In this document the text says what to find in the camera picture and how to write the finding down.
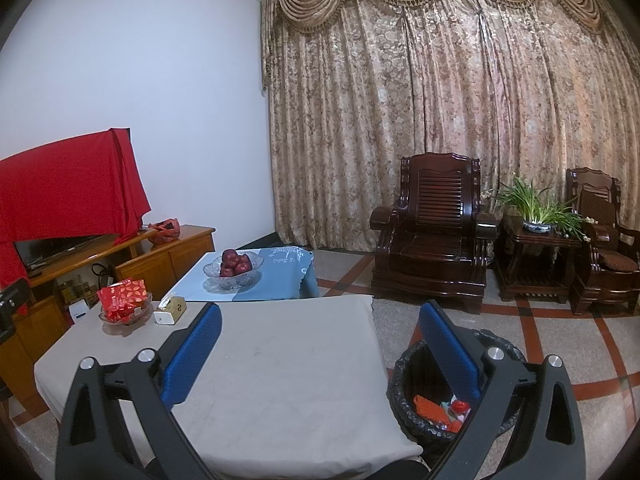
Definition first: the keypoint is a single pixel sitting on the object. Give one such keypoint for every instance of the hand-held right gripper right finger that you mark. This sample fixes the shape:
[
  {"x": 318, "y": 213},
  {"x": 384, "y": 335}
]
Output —
[{"x": 450, "y": 355}]

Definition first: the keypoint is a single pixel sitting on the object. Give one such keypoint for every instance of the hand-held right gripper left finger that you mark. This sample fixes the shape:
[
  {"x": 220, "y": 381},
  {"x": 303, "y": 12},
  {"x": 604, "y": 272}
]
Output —
[{"x": 195, "y": 355}]

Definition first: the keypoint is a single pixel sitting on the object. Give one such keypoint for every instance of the orange foam fruit net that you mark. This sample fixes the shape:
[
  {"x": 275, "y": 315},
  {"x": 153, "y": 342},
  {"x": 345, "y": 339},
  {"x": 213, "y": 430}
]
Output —
[{"x": 430, "y": 407}]

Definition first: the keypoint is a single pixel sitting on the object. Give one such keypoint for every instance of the black trash bin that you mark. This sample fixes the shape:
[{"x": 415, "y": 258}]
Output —
[{"x": 405, "y": 390}]

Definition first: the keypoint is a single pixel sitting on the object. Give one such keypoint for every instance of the red plastic bag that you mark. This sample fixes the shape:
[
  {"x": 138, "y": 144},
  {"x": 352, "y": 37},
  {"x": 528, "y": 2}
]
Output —
[{"x": 459, "y": 412}]

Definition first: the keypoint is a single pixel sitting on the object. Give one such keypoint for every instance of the beige tissue box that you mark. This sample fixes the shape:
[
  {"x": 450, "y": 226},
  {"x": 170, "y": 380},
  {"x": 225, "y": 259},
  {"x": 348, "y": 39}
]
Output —
[{"x": 172, "y": 310}]

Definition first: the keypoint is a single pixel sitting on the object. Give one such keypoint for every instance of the black television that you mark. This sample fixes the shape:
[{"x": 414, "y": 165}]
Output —
[{"x": 50, "y": 250}]

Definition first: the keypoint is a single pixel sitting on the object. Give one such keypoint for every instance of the small glass bowl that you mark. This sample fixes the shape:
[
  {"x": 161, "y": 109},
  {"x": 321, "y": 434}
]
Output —
[{"x": 142, "y": 316}]

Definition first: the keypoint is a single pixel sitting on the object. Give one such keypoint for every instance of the small white box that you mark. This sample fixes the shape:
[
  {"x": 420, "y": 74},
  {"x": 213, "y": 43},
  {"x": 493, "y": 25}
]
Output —
[{"x": 80, "y": 312}]

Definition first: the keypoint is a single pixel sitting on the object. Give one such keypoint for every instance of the glass fruit bowl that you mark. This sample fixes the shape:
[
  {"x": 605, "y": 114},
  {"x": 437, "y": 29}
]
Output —
[{"x": 225, "y": 282}]

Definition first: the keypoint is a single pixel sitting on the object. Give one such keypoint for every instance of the red apple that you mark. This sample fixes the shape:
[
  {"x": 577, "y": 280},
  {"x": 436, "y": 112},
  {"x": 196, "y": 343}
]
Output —
[
  {"x": 226, "y": 271},
  {"x": 230, "y": 256},
  {"x": 244, "y": 263}
]

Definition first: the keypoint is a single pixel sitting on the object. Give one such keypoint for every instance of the red patterned packet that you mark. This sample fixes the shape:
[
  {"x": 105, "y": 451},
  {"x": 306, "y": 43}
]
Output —
[{"x": 122, "y": 297}]

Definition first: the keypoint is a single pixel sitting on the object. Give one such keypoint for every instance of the wooden television cabinet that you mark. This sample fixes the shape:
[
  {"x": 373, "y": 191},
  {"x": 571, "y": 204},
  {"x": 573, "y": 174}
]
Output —
[{"x": 165, "y": 260}]

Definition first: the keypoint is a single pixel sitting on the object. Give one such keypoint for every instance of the blue tablecloth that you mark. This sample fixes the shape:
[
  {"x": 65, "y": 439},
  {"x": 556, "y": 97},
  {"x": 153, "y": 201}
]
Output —
[{"x": 280, "y": 270}]

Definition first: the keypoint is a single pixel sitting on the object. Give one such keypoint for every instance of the red cloth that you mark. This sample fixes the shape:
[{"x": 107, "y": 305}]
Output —
[{"x": 65, "y": 190}]

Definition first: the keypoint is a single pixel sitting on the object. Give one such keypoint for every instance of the dark wooden side table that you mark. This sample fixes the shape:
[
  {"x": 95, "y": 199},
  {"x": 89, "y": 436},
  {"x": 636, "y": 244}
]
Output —
[{"x": 530, "y": 260}]

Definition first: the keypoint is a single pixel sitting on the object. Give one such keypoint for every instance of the red mesh bag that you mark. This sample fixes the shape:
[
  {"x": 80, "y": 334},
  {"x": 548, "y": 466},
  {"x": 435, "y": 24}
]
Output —
[{"x": 165, "y": 232}]

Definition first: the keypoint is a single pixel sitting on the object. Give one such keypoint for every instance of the cushioned dark wooden armchair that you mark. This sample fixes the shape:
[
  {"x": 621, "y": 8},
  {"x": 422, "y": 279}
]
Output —
[{"x": 600, "y": 285}]

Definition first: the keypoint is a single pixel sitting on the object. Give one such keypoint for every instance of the green potted plant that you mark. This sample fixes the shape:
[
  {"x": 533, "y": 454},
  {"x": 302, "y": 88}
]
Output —
[{"x": 535, "y": 205}]

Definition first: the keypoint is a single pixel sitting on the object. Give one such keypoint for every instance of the brown seat cushion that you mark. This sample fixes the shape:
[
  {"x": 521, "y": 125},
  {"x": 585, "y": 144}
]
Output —
[{"x": 617, "y": 260}]

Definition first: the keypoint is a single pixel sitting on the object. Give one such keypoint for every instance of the brown back cushion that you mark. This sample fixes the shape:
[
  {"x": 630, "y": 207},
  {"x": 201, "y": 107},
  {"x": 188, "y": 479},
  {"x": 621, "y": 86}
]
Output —
[{"x": 595, "y": 205}]

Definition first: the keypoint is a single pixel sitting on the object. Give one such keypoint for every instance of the floral beige curtain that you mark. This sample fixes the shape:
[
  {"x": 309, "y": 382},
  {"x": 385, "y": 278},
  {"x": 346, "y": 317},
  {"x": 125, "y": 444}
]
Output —
[{"x": 400, "y": 110}]

